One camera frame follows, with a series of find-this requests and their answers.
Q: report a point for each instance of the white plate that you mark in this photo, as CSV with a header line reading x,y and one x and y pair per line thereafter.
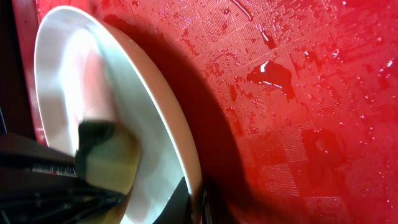
x,y
145,103

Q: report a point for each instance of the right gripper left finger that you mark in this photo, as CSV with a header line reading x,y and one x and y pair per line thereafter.
x,y
178,209

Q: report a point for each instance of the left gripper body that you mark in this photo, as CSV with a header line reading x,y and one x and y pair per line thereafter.
x,y
40,185

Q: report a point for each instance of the green yellow sponge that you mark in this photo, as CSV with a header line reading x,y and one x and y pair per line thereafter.
x,y
108,155

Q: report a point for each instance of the red plastic tray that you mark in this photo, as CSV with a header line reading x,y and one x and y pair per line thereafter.
x,y
292,104

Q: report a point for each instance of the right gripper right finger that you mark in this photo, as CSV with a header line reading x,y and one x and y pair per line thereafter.
x,y
213,206

